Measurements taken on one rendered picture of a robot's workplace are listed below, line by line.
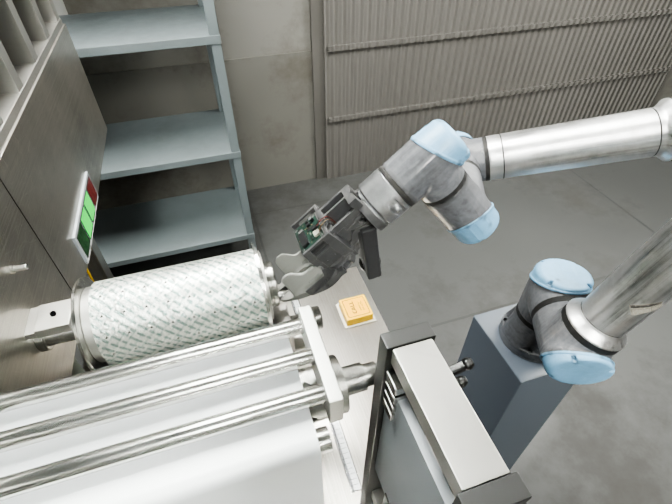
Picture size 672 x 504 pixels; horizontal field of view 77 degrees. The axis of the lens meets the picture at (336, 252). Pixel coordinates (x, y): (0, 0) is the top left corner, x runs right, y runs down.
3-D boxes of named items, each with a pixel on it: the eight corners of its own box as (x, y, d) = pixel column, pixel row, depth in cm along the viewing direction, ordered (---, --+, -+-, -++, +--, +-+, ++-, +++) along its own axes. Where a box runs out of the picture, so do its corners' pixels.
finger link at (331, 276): (298, 278, 68) (337, 241, 66) (305, 282, 69) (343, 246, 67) (307, 298, 65) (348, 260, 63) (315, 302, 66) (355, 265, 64)
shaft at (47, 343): (95, 345, 63) (83, 327, 60) (44, 358, 62) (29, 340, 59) (98, 323, 67) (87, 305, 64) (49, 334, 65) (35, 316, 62)
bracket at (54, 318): (73, 330, 60) (67, 322, 58) (27, 341, 59) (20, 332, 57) (77, 304, 63) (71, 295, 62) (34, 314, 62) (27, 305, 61)
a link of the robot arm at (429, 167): (484, 166, 58) (449, 120, 54) (421, 218, 61) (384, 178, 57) (462, 149, 65) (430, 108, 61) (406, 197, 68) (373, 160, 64)
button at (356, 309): (373, 319, 108) (373, 313, 106) (347, 326, 106) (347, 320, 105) (363, 299, 113) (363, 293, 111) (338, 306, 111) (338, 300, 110)
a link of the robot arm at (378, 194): (397, 187, 67) (420, 217, 62) (375, 206, 69) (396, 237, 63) (371, 160, 62) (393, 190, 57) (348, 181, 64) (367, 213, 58)
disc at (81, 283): (110, 392, 64) (68, 334, 53) (107, 393, 64) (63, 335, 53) (115, 317, 74) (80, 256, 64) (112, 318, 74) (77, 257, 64)
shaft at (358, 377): (394, 387, 49) (397, 372, 46) (345, 402, 47) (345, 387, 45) (384, 363, 51) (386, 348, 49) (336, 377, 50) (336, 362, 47)
